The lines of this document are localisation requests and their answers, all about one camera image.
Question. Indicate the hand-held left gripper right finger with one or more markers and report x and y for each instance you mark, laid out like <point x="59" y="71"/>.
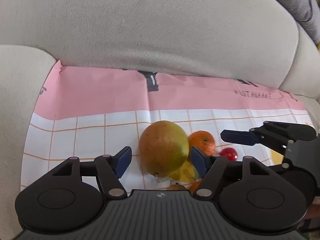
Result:
<point x="198" y="162"/>

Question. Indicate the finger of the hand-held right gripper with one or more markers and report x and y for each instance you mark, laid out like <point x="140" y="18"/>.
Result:
<point x="237" y="137"/>
<point x="276" y="168"/>

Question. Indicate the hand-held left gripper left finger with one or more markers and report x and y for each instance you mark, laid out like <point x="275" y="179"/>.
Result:
<point x="123" y="162"/>

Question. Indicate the red cherry tomato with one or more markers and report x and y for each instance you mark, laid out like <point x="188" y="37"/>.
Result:
<point x="228" y="153"/>

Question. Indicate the orange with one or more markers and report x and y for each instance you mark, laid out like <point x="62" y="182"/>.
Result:
<point x="202" y="142"/>

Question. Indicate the small tangerine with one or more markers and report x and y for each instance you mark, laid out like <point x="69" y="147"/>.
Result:
<point x="195" y="185"/>

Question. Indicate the small round brown longan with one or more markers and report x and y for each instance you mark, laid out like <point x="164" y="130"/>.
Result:
<point x="176" y="187"/>

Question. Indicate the orange-green mango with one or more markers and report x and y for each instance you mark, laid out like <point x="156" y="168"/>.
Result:
<point x="162" y="148"/>

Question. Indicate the pink checked lemon-print cloth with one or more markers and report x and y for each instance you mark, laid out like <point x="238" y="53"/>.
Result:
<point x="100" y="100"/>

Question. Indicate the yellow cloth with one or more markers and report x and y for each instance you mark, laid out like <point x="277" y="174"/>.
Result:
<point x="318" y="47"/>

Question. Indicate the beige fabric sofa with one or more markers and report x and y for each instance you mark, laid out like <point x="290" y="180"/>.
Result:
<point x="150" y="30"/>

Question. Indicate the grey cushion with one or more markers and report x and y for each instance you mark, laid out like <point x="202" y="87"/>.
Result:
<point x="297" y="2"/>

